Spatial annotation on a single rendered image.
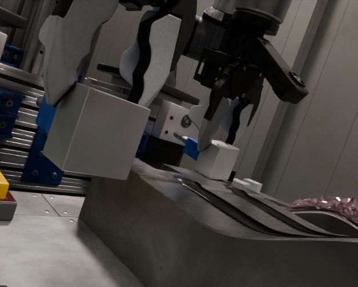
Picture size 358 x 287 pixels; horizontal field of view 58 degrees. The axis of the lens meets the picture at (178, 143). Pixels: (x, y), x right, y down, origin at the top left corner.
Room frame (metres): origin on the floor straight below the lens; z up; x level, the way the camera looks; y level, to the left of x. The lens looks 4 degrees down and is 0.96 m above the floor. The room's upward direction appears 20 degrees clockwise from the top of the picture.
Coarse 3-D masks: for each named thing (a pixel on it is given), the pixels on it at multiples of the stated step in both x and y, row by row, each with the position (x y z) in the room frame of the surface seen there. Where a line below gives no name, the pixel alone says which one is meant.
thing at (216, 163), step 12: (192, 144) 0.52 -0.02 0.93; (216, 144) 0.49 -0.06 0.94; (228, 144) 0.52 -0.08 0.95; (192, 156) 0.52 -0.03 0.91; (204, 156) 0.50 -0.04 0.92; (216, 156) 0.48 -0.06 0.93; (228, 156) 0.50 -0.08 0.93; (204, 168) 0.50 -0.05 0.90; (216, 168) 0.49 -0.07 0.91; (228, 168) 0.51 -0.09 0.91
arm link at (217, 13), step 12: (216, 0) 0.88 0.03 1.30; (228, 0) 0.86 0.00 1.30; (204, 12) 0.90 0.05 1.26; (216, 12) 0.88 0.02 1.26; (228, 12) 0.87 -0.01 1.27; (204, 24) 0.89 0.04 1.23; (216, 24) 0.87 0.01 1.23; (204, 36) 0.89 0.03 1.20; (216, 36) 0.88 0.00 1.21; (192, 48) 0.90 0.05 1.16; (216, 48) 0.90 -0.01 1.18; (204, 60) 0.93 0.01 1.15
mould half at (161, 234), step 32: (96, 192) 0.38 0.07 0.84; (128, 192) 0.34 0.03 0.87; (160, 192) 0.31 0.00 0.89; (192, 192) 0.36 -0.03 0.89; (224, 192) 0.43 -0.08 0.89; (256, 192) 0.52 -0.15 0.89; (96, 224) 0.37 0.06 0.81; (128, 224) 0.33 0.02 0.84; (160, 224) 0.30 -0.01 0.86; (192, 224) 0.27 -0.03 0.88; (224, 224) 0.29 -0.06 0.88; (288, 224) 0.39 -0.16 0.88; (128, 256) 0.32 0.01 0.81; (160, 256) 0.29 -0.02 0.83; (192, 256) 0.26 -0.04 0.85; (224, 256) 0.24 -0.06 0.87; (256, 256) 0.23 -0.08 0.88; (288, 256) 0.21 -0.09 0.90; (320, 256) 0.20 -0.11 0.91; (352, 256) 0.19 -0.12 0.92
